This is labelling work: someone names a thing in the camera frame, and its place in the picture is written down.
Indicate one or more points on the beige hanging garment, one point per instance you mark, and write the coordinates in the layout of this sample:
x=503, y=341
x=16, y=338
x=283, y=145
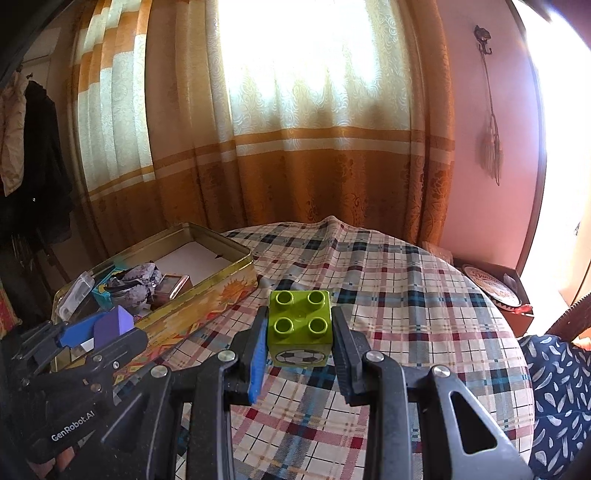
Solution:
x=11, y=147

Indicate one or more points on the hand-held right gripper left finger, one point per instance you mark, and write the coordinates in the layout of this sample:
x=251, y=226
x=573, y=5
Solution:
x=258, y=357

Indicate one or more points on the brown chocolate bar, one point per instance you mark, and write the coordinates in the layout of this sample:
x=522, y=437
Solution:
x=173, y=286

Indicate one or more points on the blue feather print cushion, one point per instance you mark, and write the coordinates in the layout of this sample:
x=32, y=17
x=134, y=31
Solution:
x=558, y=392

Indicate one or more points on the orange and cream curtain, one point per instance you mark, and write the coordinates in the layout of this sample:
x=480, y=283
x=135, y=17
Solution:
x=323, y=184

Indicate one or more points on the green building block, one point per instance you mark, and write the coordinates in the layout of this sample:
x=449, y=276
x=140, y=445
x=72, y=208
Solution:
x=300, y=341

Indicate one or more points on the purple toy block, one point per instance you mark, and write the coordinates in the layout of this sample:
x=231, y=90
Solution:
x=113, y=325

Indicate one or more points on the clear plastic box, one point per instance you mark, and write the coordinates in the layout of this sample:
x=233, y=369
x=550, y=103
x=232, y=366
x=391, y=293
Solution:
x=74, y=295

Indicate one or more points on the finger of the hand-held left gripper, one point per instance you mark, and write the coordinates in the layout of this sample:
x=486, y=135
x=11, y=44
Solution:
x=78, y=333
x=120, y=348

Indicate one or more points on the brown cardboard box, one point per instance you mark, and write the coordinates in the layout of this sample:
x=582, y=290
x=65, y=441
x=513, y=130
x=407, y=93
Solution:
x=515, y=325

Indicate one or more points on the metal wall hook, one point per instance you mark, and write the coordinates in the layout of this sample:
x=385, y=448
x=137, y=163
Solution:
x=482, y=39

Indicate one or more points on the round decorated tin lid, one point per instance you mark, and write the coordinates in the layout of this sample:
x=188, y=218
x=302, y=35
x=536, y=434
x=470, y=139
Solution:
x=489, y=281

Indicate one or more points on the gold metal tin box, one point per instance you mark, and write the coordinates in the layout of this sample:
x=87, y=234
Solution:
x=198, y=309

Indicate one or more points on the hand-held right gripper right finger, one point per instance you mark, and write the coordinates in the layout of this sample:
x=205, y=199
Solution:
x=344, y=355

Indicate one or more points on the grey glittery hair clip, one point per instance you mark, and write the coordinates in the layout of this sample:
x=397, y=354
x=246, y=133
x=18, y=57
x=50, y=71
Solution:
x=138, y=281

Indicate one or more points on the dark hanging jacket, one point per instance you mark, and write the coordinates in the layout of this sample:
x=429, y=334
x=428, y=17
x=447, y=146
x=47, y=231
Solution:
x=46, y=161

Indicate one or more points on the white paper liner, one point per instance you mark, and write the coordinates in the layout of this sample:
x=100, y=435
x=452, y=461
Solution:
x=198, y=263

